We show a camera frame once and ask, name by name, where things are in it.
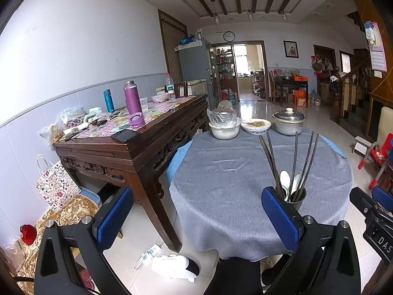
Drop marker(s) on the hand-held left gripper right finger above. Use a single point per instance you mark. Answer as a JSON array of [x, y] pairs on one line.
[[281, 218]]

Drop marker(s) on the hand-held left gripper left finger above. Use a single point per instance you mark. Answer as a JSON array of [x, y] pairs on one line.
[[115, 218]]

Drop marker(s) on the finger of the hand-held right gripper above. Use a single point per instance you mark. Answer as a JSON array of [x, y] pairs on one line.
[[361, 200], [383, 196]]

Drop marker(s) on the metal utensil holder cup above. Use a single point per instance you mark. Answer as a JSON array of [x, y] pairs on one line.
[[296, 204]]

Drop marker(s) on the white plastic spoon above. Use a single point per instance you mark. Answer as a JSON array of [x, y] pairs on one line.
[[285, 179], [296, 181]]

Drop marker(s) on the red and blue child's chair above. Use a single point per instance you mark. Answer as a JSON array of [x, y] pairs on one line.
[[377, 159]]

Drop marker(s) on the white power strip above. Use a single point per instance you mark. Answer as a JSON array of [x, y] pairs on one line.
[[150, 250]]

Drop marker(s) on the gold patterned cloth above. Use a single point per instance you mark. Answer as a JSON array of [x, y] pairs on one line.
[[61, 218]]

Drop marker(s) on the white step stool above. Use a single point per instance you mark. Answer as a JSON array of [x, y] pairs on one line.
[[362, 144]]

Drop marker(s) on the grey table cloth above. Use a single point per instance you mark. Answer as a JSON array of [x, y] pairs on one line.
[[230, 190]]

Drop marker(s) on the dark carved wooden side table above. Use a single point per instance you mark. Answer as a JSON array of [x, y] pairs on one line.
[[138, 156]]

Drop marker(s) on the patterned paper gift bag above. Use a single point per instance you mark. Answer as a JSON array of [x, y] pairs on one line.
[[56, 184]]

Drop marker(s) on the person's leg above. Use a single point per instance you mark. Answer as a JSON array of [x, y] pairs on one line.
[[236, 278]]

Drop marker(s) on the white and black shoe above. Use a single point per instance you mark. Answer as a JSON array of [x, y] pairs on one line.
[[173, 265]]

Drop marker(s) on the black phone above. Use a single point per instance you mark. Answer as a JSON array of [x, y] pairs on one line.
[[123, 135]]

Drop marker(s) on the blue table cover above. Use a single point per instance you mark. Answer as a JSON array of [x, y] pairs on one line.
[[177, 156]]

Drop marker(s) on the red bag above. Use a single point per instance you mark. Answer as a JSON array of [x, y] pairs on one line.
[[28, 234]]

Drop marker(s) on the metal pot with lid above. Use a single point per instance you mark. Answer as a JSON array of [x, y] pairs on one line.
[[288, 124]]

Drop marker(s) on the white dish with food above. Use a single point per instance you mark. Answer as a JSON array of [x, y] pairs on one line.
[[255, 126]]

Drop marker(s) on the purple thermos lid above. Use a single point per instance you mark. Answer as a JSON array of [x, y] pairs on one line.
[[136, 119]]

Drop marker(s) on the white bowl with plastic bag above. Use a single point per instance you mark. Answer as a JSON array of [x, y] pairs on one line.
[[224, 129]]

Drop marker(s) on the wooden staircase railing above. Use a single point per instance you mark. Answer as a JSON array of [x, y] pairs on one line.
[[350, 92]]

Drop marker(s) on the patterned table runner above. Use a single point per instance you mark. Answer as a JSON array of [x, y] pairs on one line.
[[153, 113]]

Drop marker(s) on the blue thermos flask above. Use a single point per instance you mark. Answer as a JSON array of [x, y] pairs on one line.
[[109, 101]]

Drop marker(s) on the clear plastic cup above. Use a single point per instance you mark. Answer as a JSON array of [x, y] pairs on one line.
[[143, 104]]

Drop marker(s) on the purple thermos flask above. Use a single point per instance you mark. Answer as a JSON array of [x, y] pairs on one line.
[[132, 101]]

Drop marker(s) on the clear bowl with white food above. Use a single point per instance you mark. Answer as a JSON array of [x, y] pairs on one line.
[[159, 98]]

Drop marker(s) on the large water jug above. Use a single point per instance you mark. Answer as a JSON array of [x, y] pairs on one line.
[[231, 96]]

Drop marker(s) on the dark wooden dining table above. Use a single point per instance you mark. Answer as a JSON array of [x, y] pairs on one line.
[[291, 84]]

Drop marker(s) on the red-capped water bottle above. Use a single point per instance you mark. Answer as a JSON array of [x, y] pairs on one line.
[[169, 87]]

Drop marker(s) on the grey fridge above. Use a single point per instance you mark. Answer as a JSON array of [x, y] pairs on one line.
[[196, 64]]

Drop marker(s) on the brown wooden door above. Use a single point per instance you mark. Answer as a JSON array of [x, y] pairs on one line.
[[173, 46]]

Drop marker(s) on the pendant ceiling lamp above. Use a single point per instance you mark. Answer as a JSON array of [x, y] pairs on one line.
[[282, 15], [216, 18], [249, 15]]

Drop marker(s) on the pink wall calendar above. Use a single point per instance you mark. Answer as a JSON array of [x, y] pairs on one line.
[[377, 52]]

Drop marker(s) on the small wooden frame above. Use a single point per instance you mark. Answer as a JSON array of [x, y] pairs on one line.
[[181, 89]]

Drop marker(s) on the framed wall picture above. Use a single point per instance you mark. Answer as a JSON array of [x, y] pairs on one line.
[[291, 49]]

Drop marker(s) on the round wall clock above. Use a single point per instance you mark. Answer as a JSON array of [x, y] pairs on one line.
[[229, 36]]

